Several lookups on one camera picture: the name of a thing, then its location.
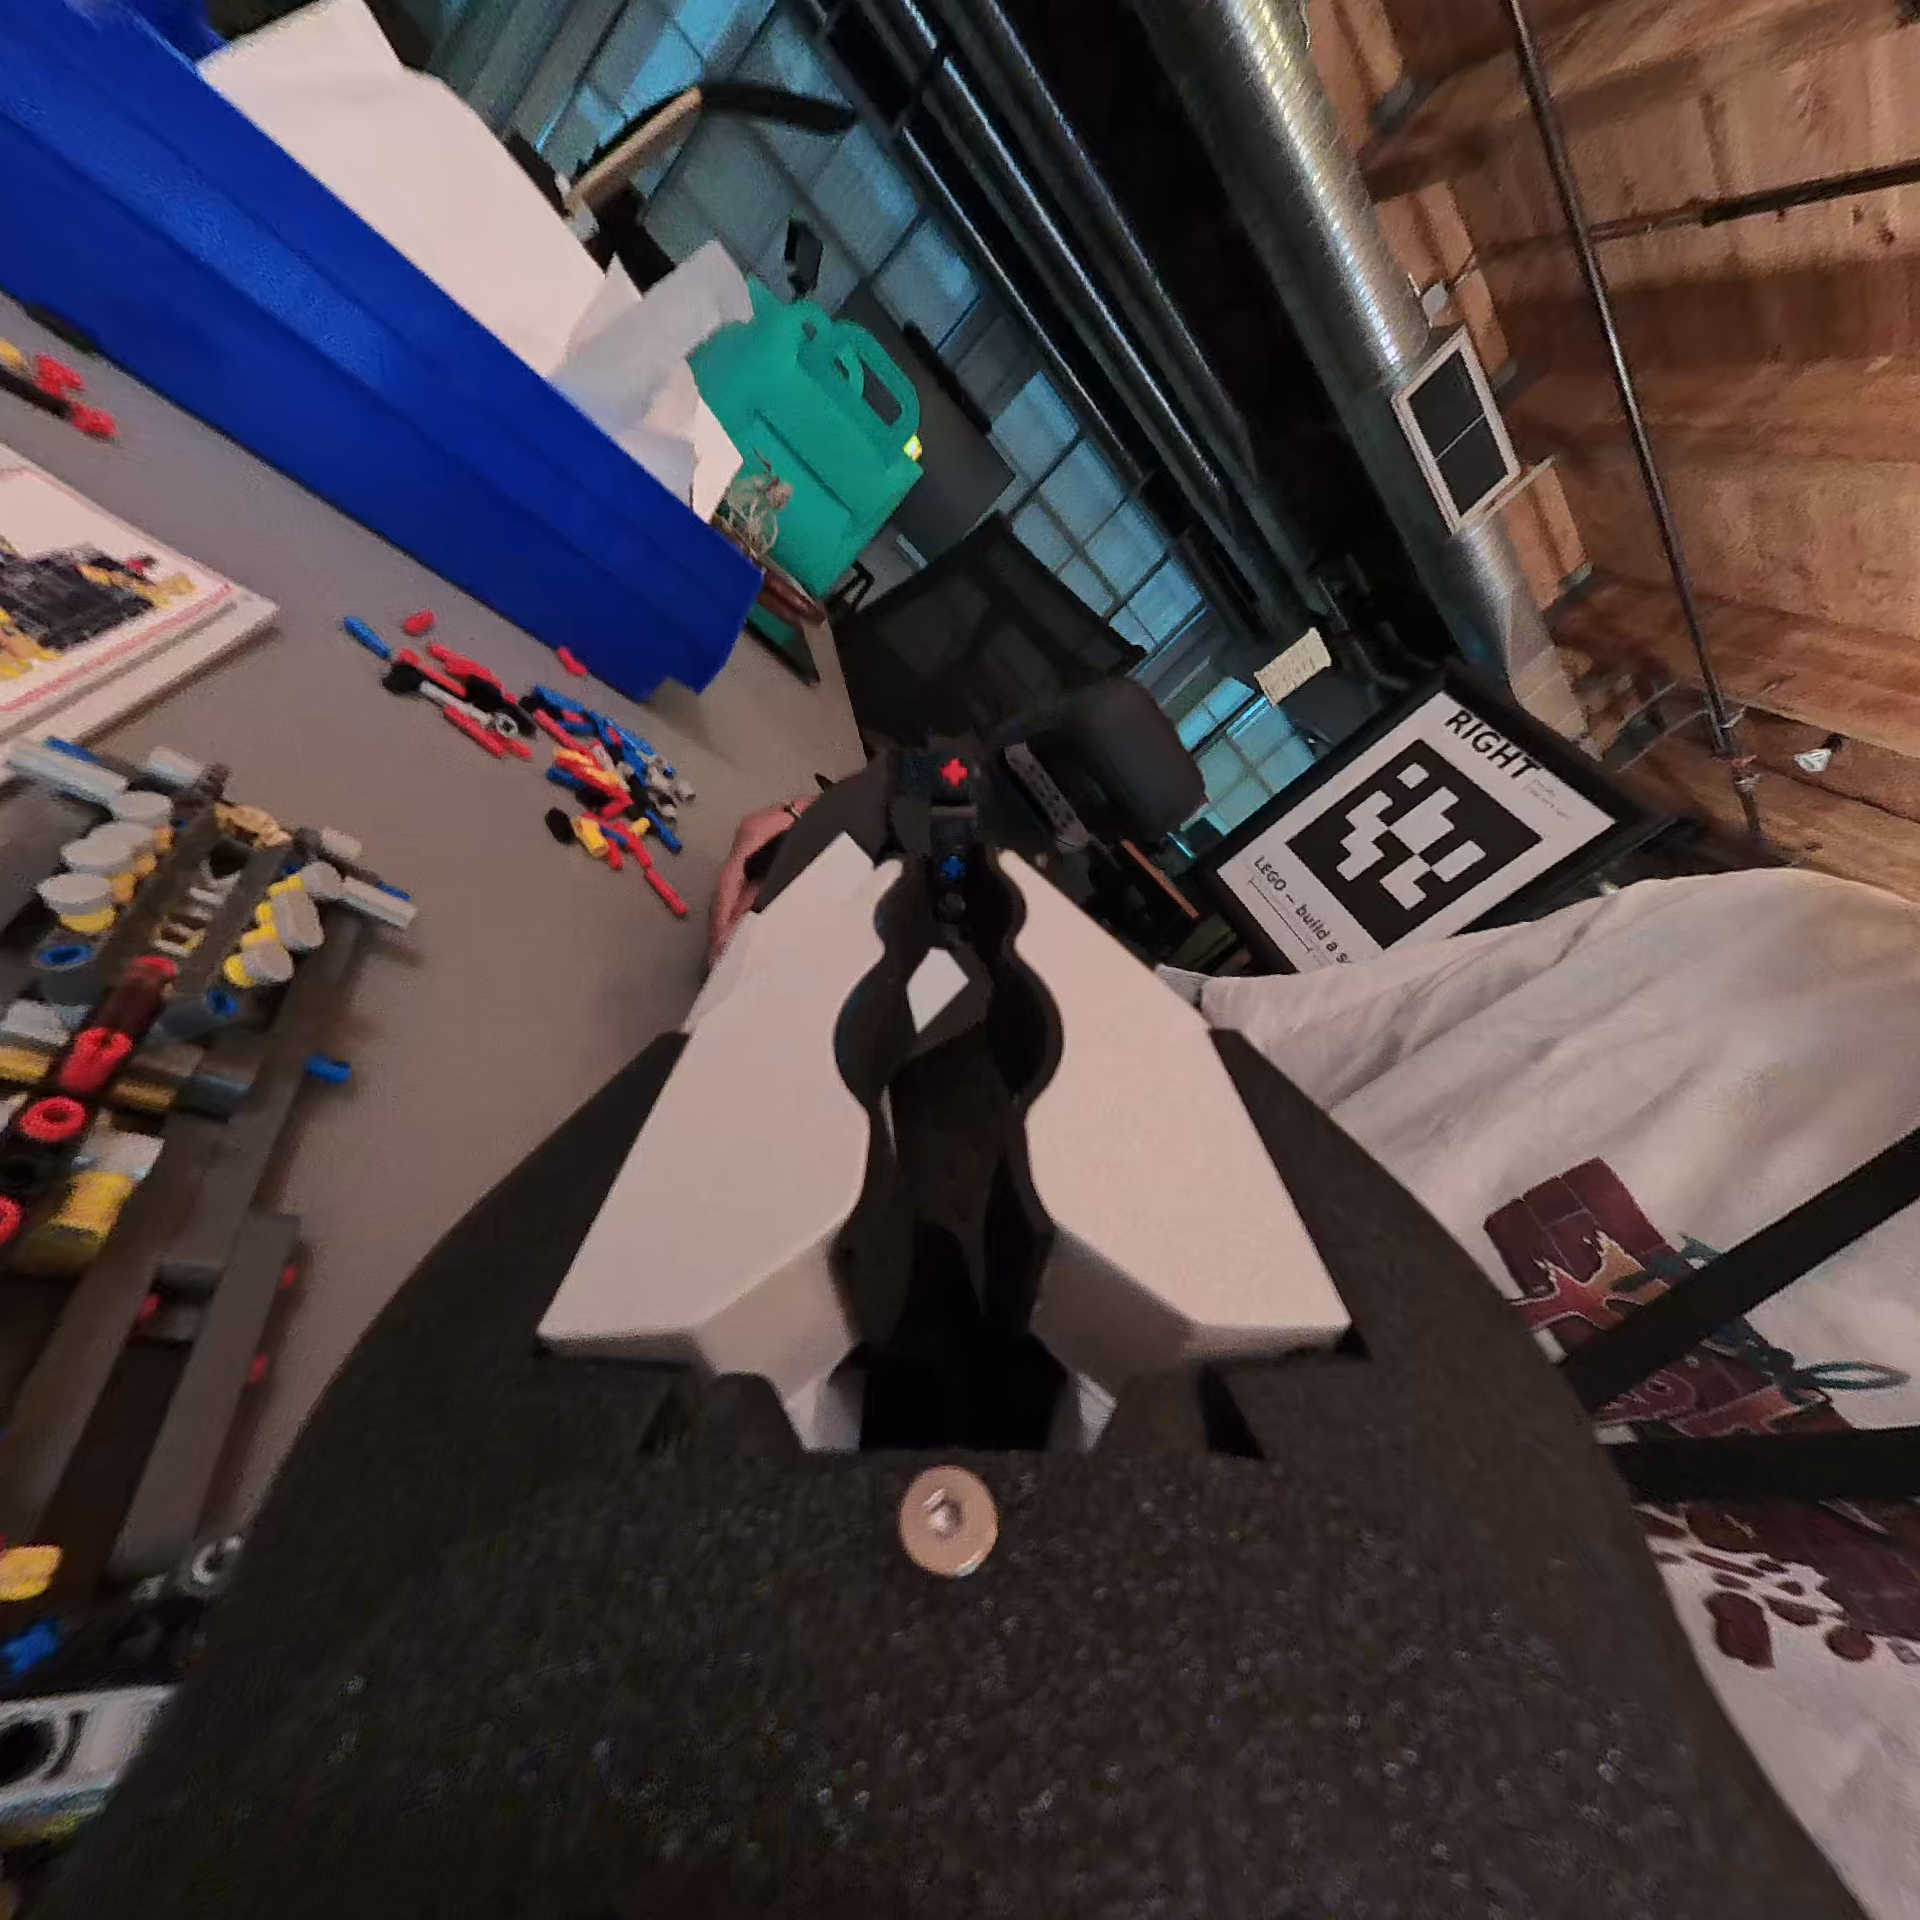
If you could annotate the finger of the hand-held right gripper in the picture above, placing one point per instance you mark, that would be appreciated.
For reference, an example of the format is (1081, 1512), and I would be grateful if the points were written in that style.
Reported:
(937, 998)
(780, 914)

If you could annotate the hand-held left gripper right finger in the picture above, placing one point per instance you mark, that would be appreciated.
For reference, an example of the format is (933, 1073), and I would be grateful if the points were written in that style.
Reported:
(1184, 1184)

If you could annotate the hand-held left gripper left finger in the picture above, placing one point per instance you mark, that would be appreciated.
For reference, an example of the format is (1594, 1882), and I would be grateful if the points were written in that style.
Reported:
(721, 1184)

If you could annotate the black lego connector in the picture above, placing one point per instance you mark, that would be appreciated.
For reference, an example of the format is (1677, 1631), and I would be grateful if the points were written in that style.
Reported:
(945, 818)

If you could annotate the lego car chassis assembly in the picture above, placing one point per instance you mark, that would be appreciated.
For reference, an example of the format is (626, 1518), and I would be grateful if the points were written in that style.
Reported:
(150, 1050)

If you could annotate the pile of lego pins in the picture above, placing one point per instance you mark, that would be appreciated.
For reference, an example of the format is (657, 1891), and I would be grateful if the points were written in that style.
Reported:
(599, 764)

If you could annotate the lego instruction booklet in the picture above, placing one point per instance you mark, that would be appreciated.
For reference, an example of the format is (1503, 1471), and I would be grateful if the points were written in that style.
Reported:
(119, 599)

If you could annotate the small red lego cluster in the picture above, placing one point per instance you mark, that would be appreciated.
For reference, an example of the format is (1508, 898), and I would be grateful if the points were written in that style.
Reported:
(53, 382)

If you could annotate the person's right hand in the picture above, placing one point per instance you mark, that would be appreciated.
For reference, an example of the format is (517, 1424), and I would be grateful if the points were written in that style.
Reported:
(738, 884)

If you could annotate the white paper note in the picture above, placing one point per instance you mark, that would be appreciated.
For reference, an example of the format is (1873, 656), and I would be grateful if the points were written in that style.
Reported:
(1292, 665)

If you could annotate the black mesh chair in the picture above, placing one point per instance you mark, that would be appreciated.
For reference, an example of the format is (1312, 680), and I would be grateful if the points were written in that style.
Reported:
(961, 630)

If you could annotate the white printed sign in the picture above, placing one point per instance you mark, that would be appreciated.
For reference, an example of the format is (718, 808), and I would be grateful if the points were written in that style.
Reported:
(1424, 825)

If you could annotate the person's white shirt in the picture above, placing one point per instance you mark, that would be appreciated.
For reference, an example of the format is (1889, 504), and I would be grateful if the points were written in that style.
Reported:
(1576, 1050)

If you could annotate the teal bag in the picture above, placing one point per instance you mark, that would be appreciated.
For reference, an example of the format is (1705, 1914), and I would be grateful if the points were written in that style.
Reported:
(809, 422)

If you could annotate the blue plastic bin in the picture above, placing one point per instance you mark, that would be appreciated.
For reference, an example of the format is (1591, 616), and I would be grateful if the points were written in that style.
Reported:
(301, 330)

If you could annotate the white paper bag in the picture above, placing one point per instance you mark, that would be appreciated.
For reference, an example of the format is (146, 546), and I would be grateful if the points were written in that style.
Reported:
(421, 182)

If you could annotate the silver ventilation duct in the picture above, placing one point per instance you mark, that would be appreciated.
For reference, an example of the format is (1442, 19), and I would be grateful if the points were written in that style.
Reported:
(1320, 225)

